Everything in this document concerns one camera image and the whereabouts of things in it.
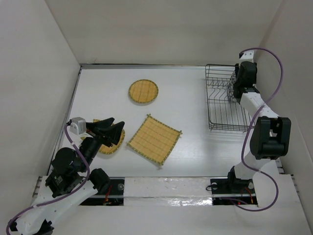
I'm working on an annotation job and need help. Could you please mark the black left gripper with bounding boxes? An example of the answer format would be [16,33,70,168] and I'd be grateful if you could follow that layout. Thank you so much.
[79,117,125,171]

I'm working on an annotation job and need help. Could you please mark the rounded bamboo tray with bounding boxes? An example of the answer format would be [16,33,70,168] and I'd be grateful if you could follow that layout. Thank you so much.
[82,120,125,155]

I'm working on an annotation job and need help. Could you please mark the grey wire dish rack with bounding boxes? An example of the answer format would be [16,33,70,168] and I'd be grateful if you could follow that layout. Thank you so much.
[205,64,251,132]

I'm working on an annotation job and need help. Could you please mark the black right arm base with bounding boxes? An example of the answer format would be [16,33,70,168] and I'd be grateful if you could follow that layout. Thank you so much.
[206,178,257,206]

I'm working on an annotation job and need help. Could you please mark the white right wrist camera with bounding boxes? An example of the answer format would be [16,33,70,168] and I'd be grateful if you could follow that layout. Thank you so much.
[239,50,254,63]

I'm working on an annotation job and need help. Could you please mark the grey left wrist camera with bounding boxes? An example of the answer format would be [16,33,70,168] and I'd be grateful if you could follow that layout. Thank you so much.
[68,117,87,136]

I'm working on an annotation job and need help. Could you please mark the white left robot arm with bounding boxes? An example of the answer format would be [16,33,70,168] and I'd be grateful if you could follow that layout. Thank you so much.
[6,117,125,235]

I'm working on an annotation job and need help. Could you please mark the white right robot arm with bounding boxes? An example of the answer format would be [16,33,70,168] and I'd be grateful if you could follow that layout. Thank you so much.
[226,61,291,192]

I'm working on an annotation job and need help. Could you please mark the blue and white floral plate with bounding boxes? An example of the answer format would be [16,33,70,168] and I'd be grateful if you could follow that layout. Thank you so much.
[227,71,237,103]

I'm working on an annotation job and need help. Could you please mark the round bamboo tray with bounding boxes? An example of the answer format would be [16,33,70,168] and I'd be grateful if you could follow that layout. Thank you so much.
[128,79,159,104]

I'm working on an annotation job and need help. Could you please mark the square bamboo mat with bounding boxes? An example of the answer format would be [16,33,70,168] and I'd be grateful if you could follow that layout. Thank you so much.
[127,114,182,166]

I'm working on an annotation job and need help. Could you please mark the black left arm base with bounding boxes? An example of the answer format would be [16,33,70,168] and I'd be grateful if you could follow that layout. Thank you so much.
[80,178,125,206]

